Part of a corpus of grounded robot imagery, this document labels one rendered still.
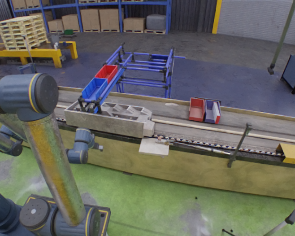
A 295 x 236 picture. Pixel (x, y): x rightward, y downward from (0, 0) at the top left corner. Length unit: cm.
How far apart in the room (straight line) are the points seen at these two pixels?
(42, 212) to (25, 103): 77
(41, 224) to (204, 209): 184
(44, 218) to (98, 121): 117
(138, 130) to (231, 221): 158
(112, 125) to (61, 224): 114
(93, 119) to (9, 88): 143
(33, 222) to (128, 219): 131
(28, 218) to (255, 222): 236
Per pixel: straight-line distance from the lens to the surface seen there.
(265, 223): 269
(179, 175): 233
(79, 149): 131
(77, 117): 215
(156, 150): 182
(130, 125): 188
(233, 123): 248
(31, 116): 71
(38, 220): 126
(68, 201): 100
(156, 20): 1051
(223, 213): 251
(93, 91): 202
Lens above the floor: 217
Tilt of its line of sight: 38 degrees down
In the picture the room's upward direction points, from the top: straight up
